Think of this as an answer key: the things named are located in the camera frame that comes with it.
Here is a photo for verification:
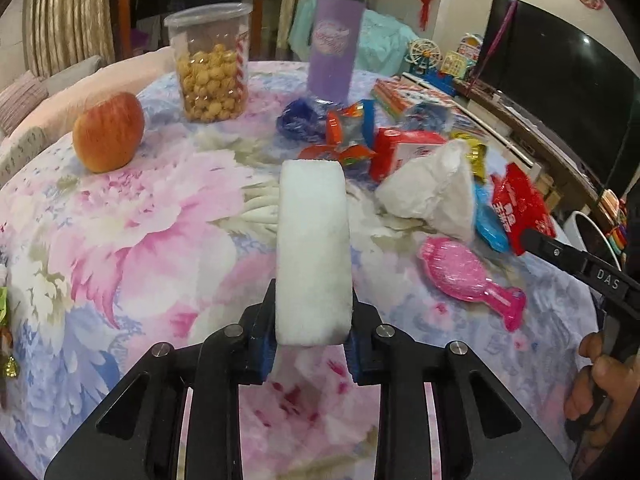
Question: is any gold foil candy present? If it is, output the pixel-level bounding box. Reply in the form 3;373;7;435
0;352;22;380

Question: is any pink sofa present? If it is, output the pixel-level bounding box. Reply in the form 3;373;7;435
0;46;176;186

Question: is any colourful toy house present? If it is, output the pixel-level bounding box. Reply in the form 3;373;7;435
440;32;483;81

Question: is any round trash bin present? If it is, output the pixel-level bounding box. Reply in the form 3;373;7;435
565;209;628;281

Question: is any blue snack packet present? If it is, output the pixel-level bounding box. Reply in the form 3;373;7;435
472;180;511;253

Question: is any yellow snack packet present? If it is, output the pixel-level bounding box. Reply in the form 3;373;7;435
449;131;488;183

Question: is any ferris wheel toy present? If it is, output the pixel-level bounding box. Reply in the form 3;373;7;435
406;37;453;95

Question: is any rainbow stacking rings toy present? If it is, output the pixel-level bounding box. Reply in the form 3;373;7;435
602;187;631;261

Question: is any pink hairbrush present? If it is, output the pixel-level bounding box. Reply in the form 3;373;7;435
417;237;527;332

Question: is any crumpled blue white wrapper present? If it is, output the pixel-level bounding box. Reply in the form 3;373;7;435
402;101;456;133

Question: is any person's right hand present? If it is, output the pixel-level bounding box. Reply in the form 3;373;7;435
565;332;640;466

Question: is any white foam block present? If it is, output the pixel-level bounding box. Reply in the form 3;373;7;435
276;159;354;347

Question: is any beige curtain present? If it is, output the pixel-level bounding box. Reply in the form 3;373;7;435
22;0;116;78

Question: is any purple tumbler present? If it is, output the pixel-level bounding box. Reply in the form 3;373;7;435
306;0;365;103

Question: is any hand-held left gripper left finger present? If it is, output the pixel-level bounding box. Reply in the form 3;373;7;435
44;279;278;480

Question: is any red picture book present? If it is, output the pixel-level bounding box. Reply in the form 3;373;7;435
371;79;458;121

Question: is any teal cloth cover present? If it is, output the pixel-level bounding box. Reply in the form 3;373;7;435
290;0;421;78

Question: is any clear plastic snack jar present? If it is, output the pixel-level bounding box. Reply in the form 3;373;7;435
164;2;254;123

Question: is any white tissue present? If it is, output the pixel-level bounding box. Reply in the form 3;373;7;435
375;139;476;241

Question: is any black television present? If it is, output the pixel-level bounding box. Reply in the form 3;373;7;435
477;0;640;201

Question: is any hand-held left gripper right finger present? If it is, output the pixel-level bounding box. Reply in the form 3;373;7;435
345;290;573;480

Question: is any red drink carton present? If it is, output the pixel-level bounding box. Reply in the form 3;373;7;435
370;127;448;181

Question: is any red apple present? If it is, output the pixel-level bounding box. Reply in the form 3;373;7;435
73;91;146;173

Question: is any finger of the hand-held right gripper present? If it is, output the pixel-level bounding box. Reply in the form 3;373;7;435
511;227;596;281

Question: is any red snack packet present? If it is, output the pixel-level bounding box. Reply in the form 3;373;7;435
490;162;557;256

